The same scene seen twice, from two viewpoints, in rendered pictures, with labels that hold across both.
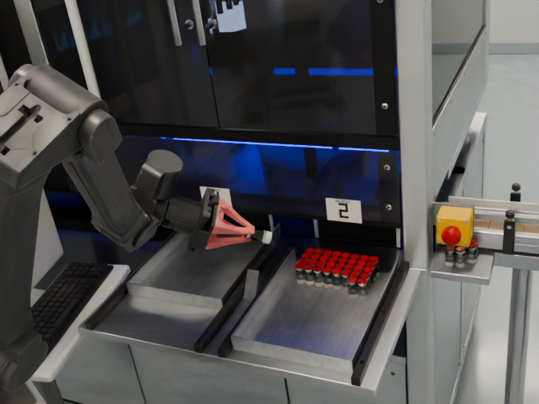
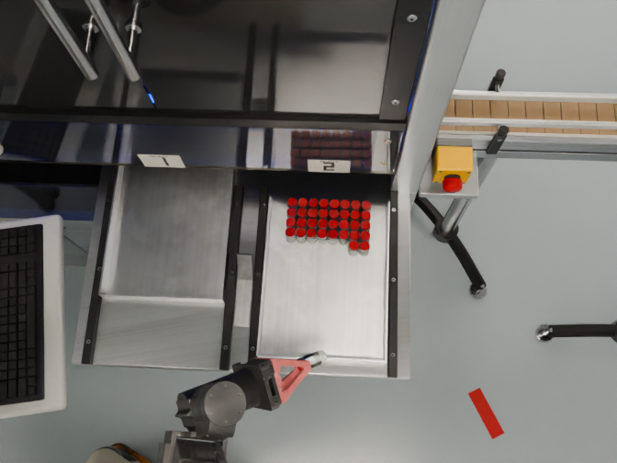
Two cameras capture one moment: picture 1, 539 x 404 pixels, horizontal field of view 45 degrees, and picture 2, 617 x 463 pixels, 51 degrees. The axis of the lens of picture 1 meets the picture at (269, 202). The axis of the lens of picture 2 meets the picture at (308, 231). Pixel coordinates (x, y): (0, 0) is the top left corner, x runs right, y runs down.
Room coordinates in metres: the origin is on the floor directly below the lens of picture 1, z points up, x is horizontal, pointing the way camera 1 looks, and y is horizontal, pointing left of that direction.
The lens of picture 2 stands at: (0.87, 0.05, 2.22)
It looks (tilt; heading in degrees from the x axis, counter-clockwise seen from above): 72 degrees down; 341
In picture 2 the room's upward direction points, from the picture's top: 6 degrees counter-clockwise
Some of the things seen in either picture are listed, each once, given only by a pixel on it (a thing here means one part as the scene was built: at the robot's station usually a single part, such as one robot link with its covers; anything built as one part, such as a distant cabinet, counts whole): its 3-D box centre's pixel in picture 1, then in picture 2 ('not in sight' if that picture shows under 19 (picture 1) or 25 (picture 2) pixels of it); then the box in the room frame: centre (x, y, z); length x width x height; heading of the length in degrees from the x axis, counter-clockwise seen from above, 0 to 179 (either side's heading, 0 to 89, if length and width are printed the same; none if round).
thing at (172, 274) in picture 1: (207, 256); (171, 221); (1.41, 0.17, 0.90); 0.34 x 0.26 x 0.04; 153
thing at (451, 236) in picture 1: (451, 235); (452, 182); (1.21, -0.38, 0.99); 0.04 x 0.04 x 0.04; 63
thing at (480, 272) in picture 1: (464, 261); (448, 167); (1.28, -0.44, 0.87); 0.14 x 0.13 x 0.02; 153
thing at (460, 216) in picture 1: (455, 224); (452, 162); (1.25, -0.40, 0.99); 0.08 x 0.07 x 0.07; 153
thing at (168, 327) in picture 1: (258, 291); (248, 259); (1.27, 0.06, 0.87); 0.70 x 0.48 x 0.02; 63
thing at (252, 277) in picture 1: (241, 297); (242, 290); (1.21, 0.09, 0.91); 0.14 x 0.03 x 0.06; 152
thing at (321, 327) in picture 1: (319, 304); (325, 277); (1.16, -0.08, 0.90); 0.34 x 0.26 x 0.04; 152
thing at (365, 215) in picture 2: (338, 267); (328, 217); (1.28, -0.14, 0.90); 0.18 x 0.02 x 0.05; 62
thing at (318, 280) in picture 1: (332, 278); (327, 236); (1.24, -0.12, 0.90); 0.18 x 0.02 x 0.05; 62
